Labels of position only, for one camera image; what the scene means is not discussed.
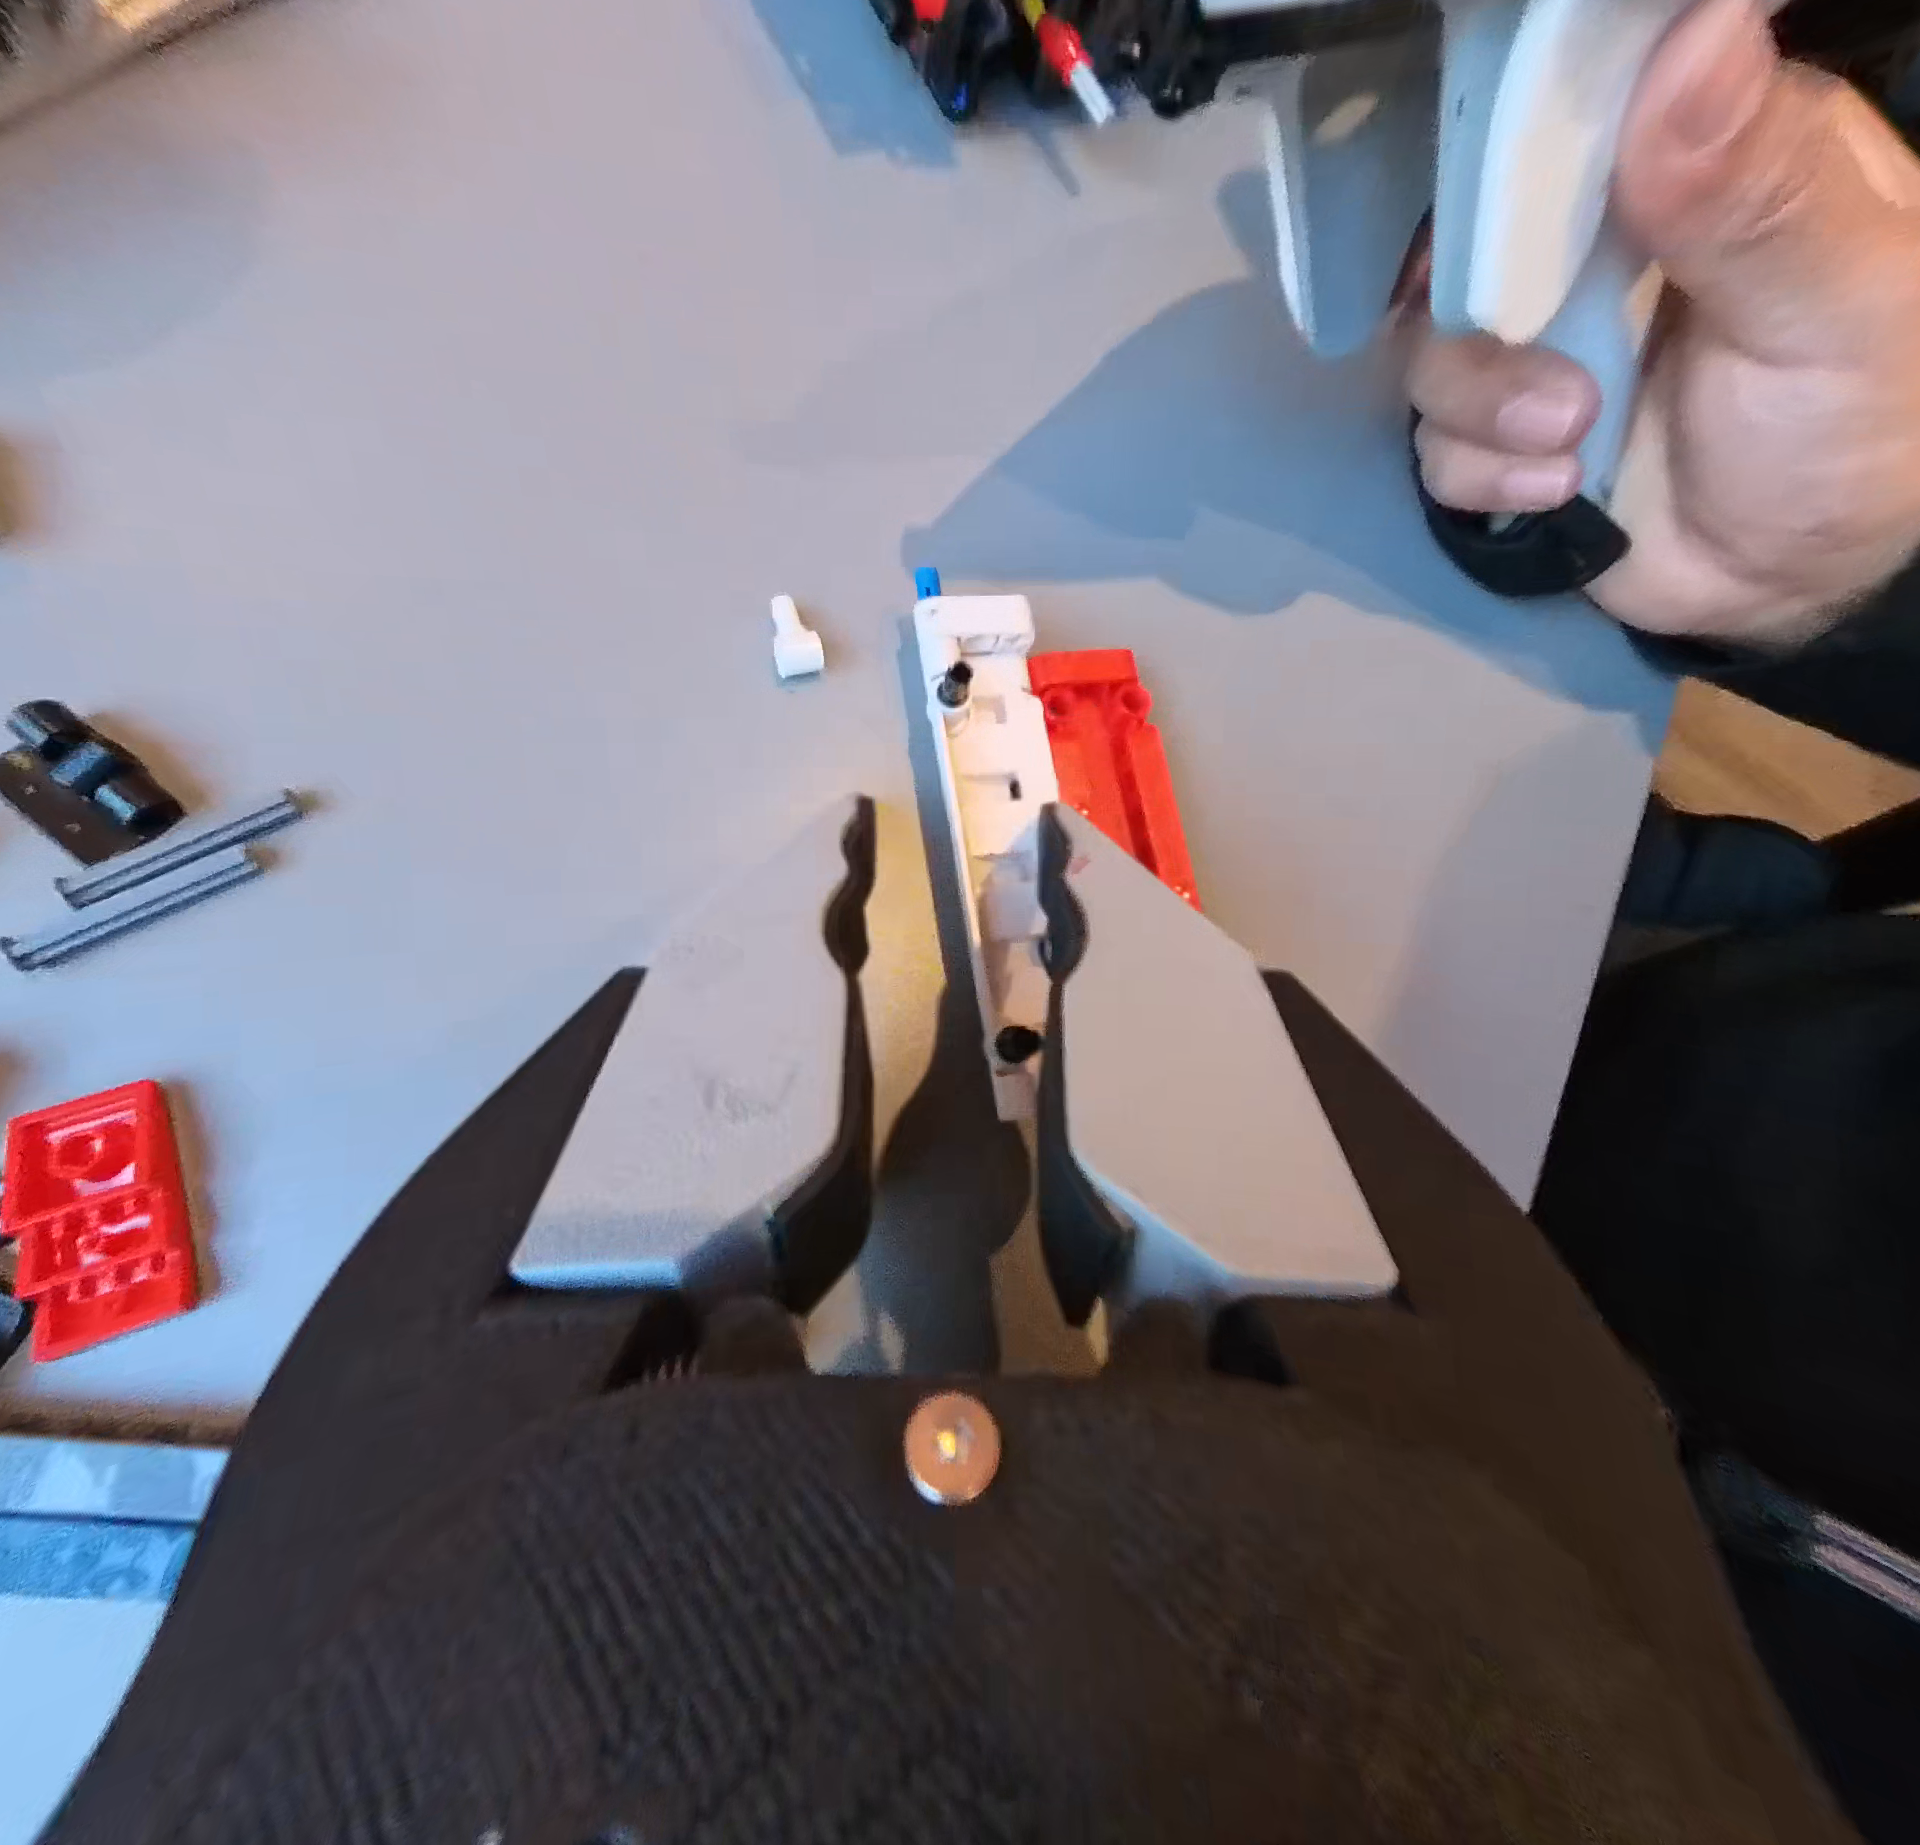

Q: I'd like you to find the dark grey axle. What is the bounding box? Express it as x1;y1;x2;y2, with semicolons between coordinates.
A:
0;852;270;971
58;793;309;912

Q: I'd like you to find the person's right forearm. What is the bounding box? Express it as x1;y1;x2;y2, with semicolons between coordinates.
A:
1620;556;1920;828

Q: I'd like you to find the red brick panel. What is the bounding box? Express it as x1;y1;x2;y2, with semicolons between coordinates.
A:
1029;649;1205;919

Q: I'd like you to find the large red slope plate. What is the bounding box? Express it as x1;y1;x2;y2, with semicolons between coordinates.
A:
0;1082;182;1232

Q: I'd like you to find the black connector piece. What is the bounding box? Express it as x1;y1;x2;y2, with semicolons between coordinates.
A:
0;697;190;852

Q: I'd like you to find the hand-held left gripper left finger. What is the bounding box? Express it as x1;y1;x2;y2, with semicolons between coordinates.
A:
511;793;882;1314

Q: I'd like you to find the white brick panel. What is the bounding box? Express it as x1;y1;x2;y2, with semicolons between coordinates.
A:
910;593;1071;1125

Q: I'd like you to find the person's right hand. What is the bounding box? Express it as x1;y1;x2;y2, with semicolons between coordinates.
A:
1404;0;1920;649

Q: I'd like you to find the toy brick car assembly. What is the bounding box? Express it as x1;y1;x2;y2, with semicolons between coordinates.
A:
840;0;1248;130

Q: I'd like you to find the person's body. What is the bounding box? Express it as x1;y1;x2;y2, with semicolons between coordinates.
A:
1531;794;1920;1845

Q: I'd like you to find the grey desk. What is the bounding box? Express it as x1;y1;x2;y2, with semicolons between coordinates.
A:
0;0;1678;1442

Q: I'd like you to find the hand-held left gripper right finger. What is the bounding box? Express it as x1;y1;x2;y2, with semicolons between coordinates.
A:
1034;803;1404;1328

